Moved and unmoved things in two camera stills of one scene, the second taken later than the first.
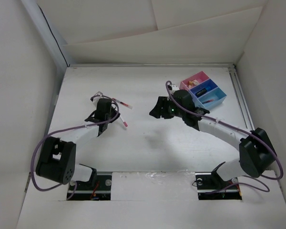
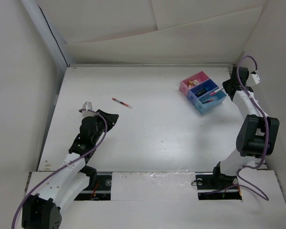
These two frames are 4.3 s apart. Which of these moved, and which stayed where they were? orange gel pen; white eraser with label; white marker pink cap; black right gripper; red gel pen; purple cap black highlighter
Moved: white marker pink cap; black right gripper
Stayed: orange gel pen; purple cap black highlighter; white eraser with label; red gel pen
